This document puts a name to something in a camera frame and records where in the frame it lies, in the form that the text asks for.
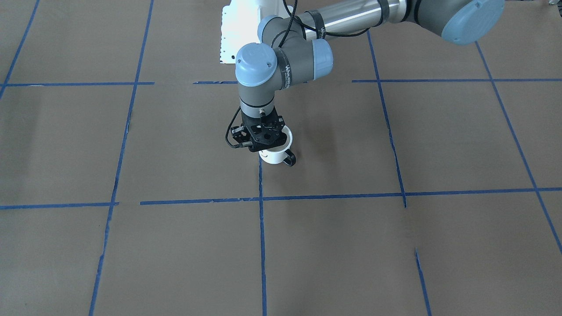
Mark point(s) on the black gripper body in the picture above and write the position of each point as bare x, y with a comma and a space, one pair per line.
237, 133

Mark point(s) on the white smiley mug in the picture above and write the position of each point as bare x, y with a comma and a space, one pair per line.
281, 153

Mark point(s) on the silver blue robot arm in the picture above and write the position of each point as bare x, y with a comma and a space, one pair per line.
296, 50

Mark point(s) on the blue tape strip centre lengthwise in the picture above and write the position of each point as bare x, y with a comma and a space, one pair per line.
262, 240

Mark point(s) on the blue tape strip centre crosswise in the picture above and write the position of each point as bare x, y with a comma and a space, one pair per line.
350, 196

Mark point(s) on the white central pedestal column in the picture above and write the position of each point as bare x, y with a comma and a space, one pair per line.
239, 24

